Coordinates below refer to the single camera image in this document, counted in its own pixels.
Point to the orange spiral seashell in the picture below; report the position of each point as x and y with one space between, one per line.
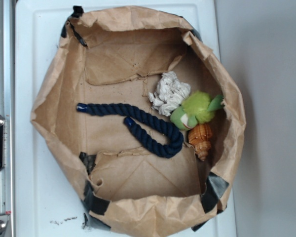
200 137

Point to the brown paper bag tray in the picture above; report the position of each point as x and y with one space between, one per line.
118 55

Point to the crumpled white paper ball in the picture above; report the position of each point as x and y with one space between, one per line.
169 94

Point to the white plastic board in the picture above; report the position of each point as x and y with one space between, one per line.
46 205

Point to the aluminium frame rail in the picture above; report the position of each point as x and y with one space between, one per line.
7 17

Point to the green plush toy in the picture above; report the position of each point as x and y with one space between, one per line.
198 108

